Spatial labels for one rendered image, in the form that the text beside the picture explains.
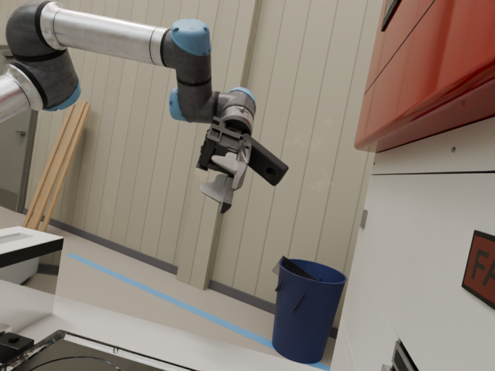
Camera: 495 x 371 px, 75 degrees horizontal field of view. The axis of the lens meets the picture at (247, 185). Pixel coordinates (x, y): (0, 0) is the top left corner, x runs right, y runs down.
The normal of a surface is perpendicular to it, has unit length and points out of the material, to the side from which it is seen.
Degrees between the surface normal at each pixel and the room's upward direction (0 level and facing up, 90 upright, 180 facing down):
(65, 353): 0
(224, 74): 90
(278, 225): 90
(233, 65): 90
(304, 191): 90
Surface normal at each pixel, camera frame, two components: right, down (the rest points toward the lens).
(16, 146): -0.45, -0.03
